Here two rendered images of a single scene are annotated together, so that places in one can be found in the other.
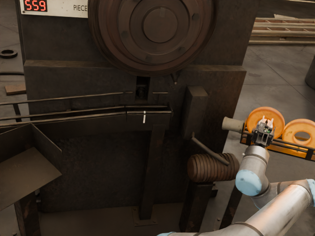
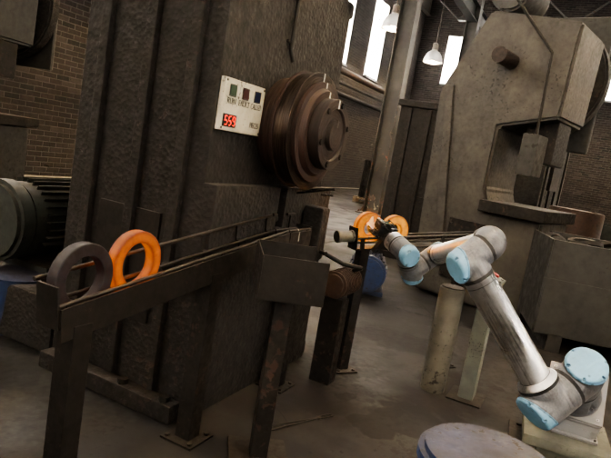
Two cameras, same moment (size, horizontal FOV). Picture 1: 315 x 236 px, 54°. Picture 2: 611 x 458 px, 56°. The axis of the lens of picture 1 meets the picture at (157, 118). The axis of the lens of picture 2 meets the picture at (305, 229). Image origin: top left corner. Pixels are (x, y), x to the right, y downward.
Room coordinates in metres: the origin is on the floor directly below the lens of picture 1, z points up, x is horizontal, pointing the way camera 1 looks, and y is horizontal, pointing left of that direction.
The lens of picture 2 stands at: (-0.46, 1.80, 1.05)
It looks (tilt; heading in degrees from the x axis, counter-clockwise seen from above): 8 degrees down; 311
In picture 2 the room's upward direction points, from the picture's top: 10 degrees clockwise
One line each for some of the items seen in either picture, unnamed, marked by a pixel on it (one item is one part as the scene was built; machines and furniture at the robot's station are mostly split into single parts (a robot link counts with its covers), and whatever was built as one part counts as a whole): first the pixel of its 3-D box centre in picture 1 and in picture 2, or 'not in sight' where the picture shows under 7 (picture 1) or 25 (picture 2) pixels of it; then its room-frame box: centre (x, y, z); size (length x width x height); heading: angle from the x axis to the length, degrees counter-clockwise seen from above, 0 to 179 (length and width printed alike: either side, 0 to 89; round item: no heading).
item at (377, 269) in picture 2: not in sight; (366, 269); (2.16, -1.99, 0.17); 0.57 x 0.31 x 0.34; 126
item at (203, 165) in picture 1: (204, 197); (335, 323); (1.11, -0.29, 0.27); 0.22 x 0.13 x 0.53; 106
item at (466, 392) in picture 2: not in sight; (479, 336); (0.63, -0.79, 0.31); 0.24 x 0.16 x 0.62; 106
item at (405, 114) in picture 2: not in sight; (428, 184); (2.87, -3.90, 0.88); 1.71 x 0.92 x 1.76; 106
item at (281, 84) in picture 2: not in sight; (290, 128); (1.23, 0.09, 1.12); 0.47 x 0.10 x 0.47; 106
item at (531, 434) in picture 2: not in sight; (564, 434); (0.12, -0.61, 0.10); 0.32 x 0.32 x 0.04; 22
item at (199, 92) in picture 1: (192, 112); (312, 232); (1.23, -0.16, 0.68); 0.11 x 0.08 x 0.24; 16
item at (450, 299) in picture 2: not in sight; (442, 338); (0.77, -0.71, 0.26); 0.12 x 0.12 x 0.52
